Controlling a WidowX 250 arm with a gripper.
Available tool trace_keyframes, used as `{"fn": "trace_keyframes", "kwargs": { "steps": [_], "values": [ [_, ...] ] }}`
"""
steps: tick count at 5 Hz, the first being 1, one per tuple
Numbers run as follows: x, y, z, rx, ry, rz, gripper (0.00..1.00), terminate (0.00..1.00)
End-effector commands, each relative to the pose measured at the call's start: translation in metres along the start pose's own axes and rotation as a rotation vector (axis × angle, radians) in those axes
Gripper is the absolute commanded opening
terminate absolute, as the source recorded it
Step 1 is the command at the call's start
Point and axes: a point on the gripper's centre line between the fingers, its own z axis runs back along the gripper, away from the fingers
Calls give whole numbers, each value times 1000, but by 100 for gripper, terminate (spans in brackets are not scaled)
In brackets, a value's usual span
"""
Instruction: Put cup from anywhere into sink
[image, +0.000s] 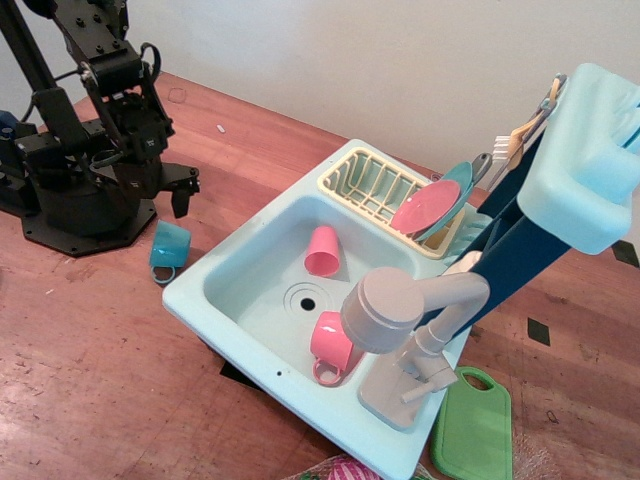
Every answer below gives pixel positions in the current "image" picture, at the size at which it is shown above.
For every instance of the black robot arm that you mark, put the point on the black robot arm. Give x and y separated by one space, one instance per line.
102 175

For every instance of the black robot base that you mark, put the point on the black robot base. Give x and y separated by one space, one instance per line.
58 206

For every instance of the yellow dish rack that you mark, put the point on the yellow dish rack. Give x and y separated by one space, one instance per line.
374 186

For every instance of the white dish brush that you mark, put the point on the white dish brush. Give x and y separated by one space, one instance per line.
500 160

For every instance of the blue plastic cup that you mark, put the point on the blue plastic cup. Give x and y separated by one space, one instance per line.
169 251

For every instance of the green cutting board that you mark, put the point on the green cutting board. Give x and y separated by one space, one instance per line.
472 436

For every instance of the pink cup with handle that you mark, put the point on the pink cup with handle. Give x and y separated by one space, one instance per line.
335 355

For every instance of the pink handleless cup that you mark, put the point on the pink handleless cup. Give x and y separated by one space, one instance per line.
322 256

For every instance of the light blue toy sink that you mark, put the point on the light blue toy sink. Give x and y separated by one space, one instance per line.
252 300

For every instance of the grey toy faucet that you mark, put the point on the grey toy faucet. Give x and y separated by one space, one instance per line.
407 323

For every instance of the teal plate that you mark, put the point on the teal plate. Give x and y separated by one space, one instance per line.
462 174

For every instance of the pink mesh ball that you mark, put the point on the pink mesh ball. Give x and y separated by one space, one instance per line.
339 468

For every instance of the yellow hanging utensil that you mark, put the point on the yellow hanging utensil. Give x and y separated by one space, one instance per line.
520 136

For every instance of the blue device at edge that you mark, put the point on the blue device at edge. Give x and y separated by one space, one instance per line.
8 124

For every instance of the pink plate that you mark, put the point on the pink plate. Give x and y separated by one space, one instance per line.
425 207

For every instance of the dark blue shelf posts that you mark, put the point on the dark blue shelf posts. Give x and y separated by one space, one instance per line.
513 249

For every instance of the grey utensil handle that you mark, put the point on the grey utensil handle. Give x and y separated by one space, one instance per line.
480 166

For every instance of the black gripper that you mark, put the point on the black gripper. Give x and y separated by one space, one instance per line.
138 128

